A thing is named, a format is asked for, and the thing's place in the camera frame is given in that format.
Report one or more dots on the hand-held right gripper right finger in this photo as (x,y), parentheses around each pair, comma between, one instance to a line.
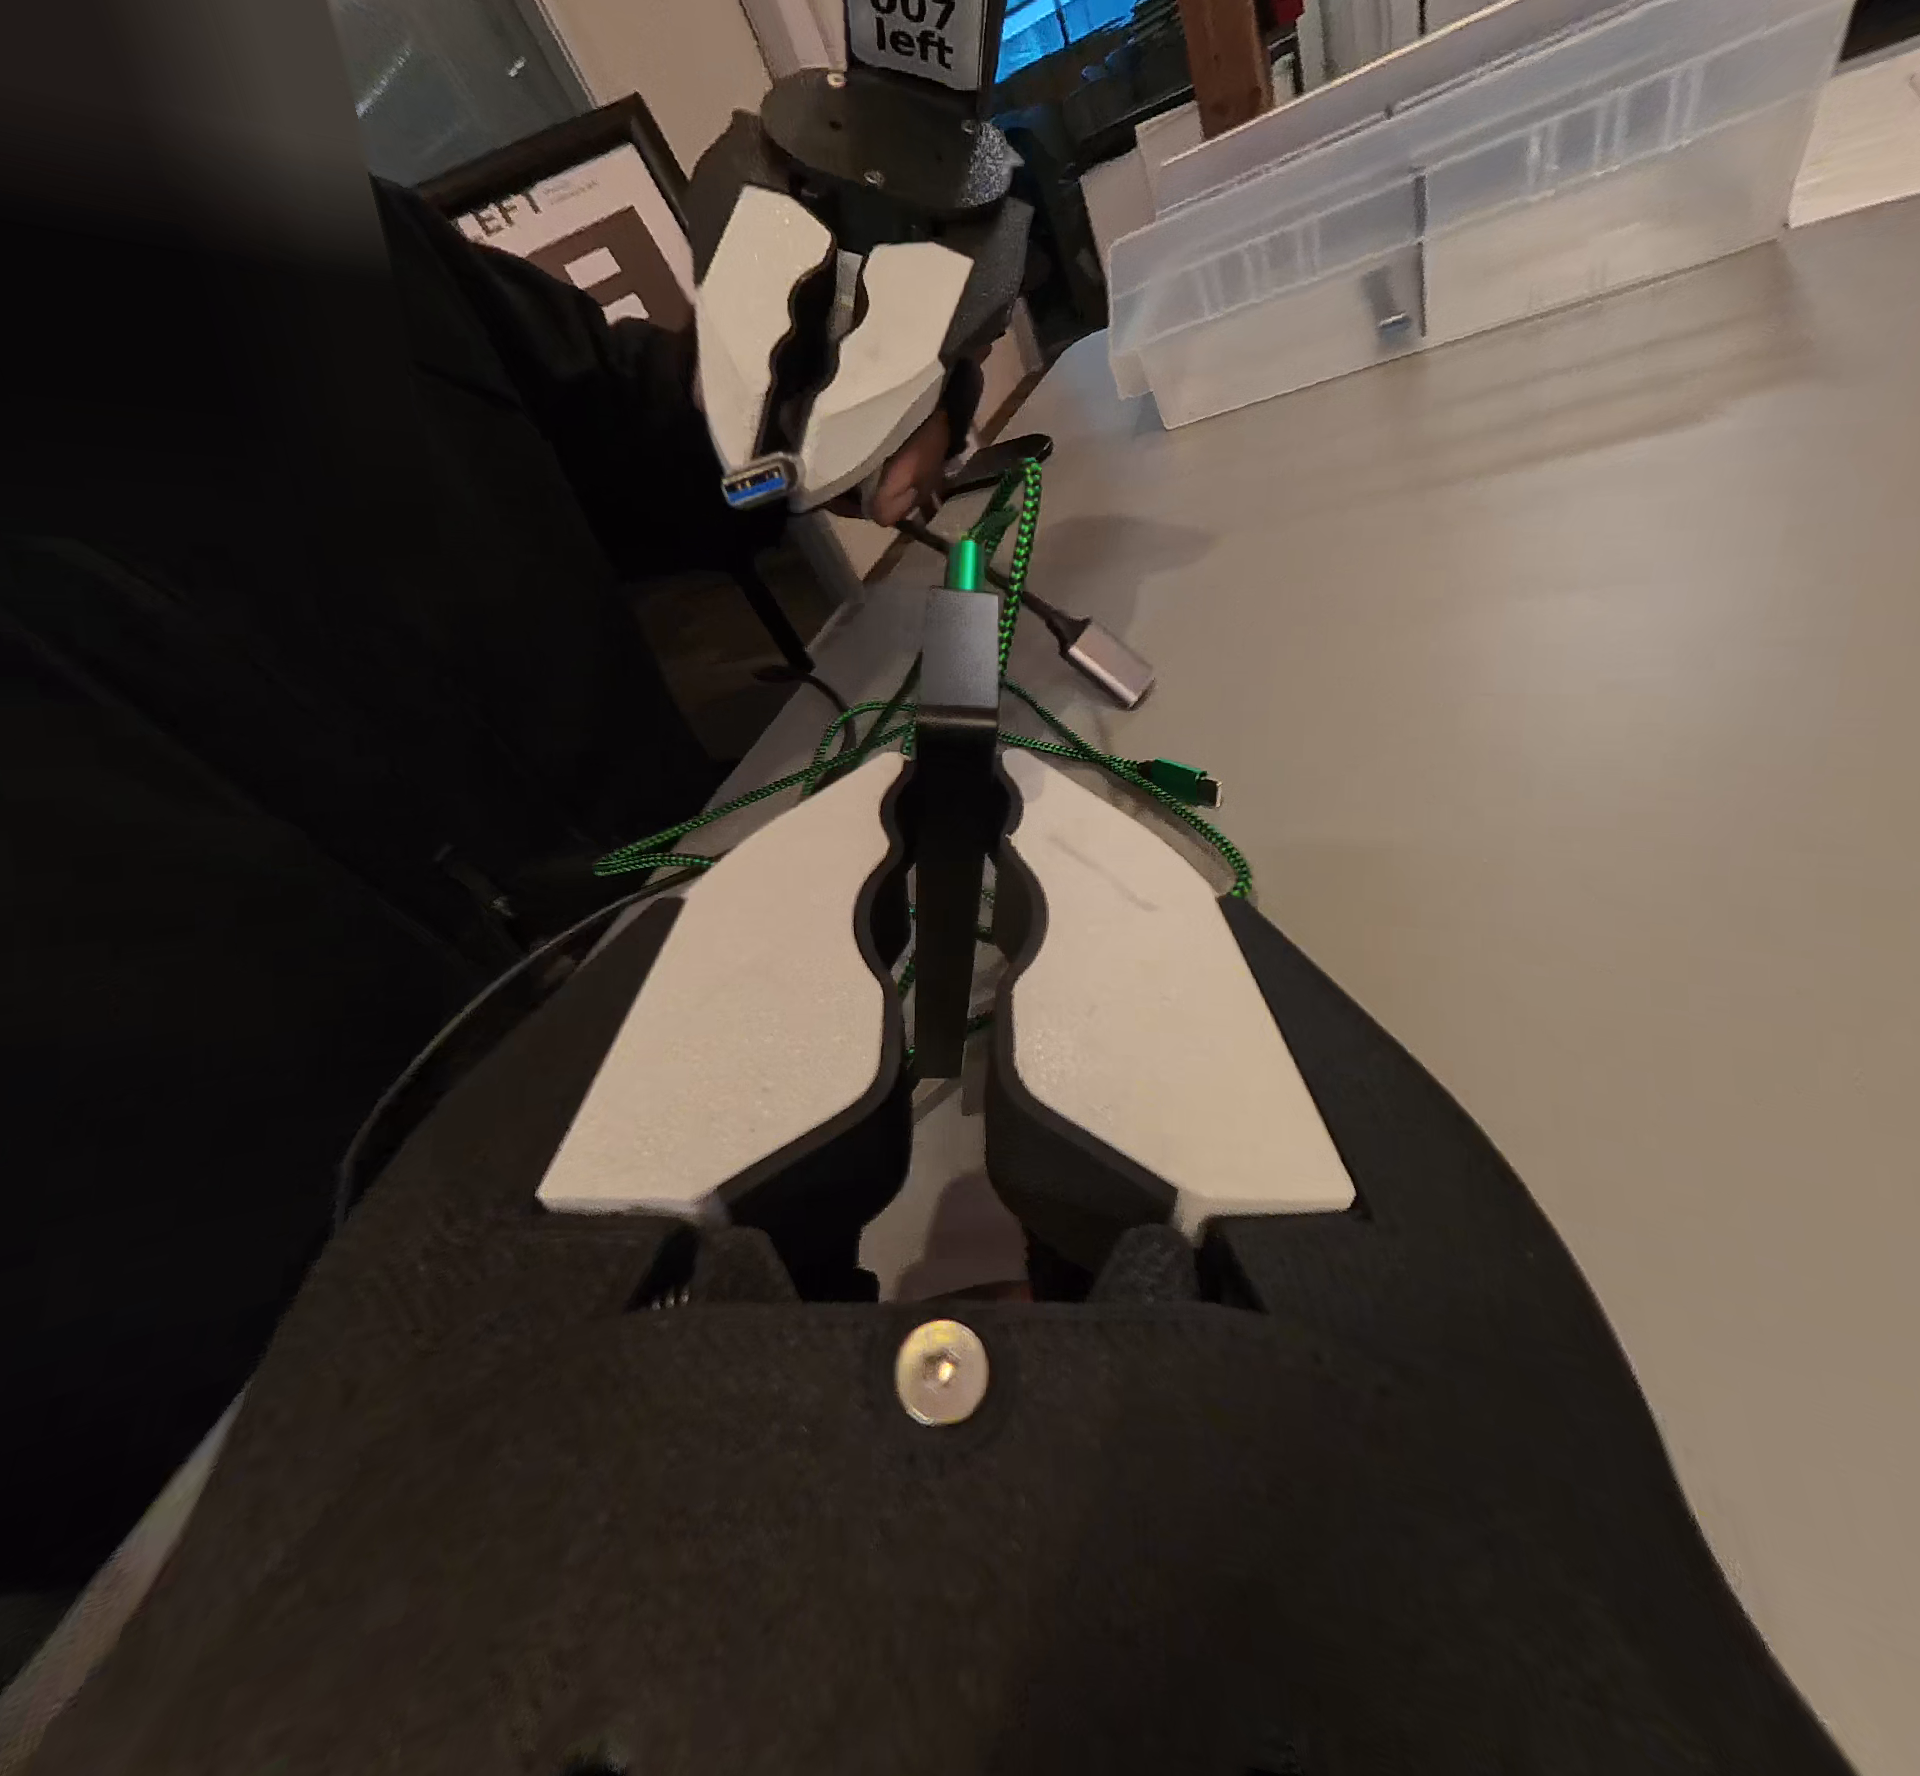
(1170,1025)

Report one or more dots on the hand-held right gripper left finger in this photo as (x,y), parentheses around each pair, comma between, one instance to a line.
(721,1025)

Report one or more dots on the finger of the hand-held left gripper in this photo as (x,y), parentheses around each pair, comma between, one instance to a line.
(744,305)
(885,367)

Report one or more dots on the black USB hub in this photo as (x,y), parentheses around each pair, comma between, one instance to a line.
(957,756)

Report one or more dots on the grey desk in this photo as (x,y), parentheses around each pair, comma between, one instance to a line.
(1500,756)

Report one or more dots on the person's left hand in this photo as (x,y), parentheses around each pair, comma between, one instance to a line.
(907,486)

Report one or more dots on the black framed poster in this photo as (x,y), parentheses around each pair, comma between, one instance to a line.
(496,223)

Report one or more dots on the person's black clothing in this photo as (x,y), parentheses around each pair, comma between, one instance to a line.
(451,605)

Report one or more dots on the clear plastic bin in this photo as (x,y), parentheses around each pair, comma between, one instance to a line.
(1500,156)

